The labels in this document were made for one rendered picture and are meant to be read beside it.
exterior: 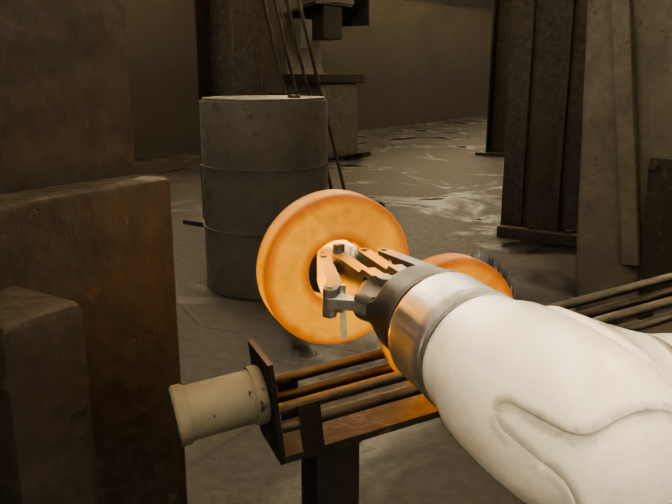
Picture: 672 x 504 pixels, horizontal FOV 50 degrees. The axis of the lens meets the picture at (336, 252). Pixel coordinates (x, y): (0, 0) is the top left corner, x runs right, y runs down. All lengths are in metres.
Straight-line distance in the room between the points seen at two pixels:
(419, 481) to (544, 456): 1.51
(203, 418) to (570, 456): 0.41
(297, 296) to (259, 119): 2.39
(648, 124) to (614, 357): 2.48
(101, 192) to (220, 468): 1.27
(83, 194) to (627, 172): 2.36
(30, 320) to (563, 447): 0.42
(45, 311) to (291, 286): 0.22
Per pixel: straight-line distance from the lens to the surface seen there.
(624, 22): 2.89
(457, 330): 0.45
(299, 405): 0.72
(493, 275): 0.79
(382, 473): 1.91
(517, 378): 0.40
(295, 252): 0.68
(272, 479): 1.89
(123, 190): 0.80
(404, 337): 0.50
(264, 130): 3.06
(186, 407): 0.70
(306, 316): 0.71
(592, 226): 3.00
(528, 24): 4.44
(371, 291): 0.58
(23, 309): 0.64
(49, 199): 0.75
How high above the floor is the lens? 0.99
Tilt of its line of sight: 14 degrees down
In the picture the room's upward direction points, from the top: straight up
